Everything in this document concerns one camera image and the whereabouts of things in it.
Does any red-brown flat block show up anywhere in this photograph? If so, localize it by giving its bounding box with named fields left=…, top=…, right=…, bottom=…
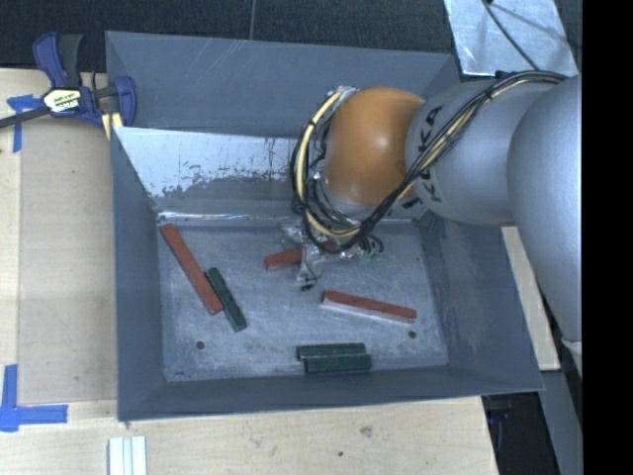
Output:
left=158, top=222, right=226, bottom=317
left=319, top=289, right=418, bottom=326
left=262, top=241, right=339, bottom=273

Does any grey metal bin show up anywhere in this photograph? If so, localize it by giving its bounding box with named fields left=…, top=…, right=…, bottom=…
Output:
left=104, top=30, right=546, bottom=423

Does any dark green flat block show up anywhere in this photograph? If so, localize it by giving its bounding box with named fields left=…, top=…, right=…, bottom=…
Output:
left=295, top=341, right=368, bottom=362
left=302, top=352, right=374, bottom=376
left=204, top=265, right=249, bottom=333

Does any pale wood flat board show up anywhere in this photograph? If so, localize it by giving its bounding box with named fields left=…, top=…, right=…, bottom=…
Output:
left=16, top=116, right=121, bottom=406

